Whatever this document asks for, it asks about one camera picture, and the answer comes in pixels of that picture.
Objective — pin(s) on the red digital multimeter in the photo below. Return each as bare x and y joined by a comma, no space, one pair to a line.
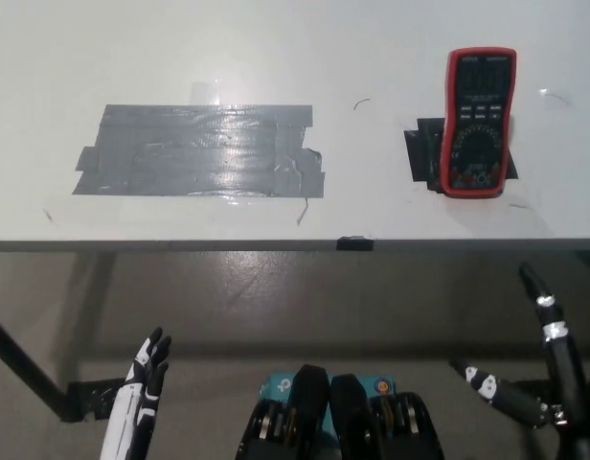
477,124

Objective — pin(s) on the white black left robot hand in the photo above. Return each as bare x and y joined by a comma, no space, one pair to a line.
132,397

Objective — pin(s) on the black tape patch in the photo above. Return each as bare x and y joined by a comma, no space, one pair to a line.
422,153

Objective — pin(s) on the small black edge tape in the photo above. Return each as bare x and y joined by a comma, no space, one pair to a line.
355,243

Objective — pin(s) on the grey duct tape patch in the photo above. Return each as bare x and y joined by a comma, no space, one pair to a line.
180,144

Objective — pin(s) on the black floor tape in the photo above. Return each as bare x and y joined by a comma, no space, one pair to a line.
529,389
91,397

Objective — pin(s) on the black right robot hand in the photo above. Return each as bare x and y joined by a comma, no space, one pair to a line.
570,374

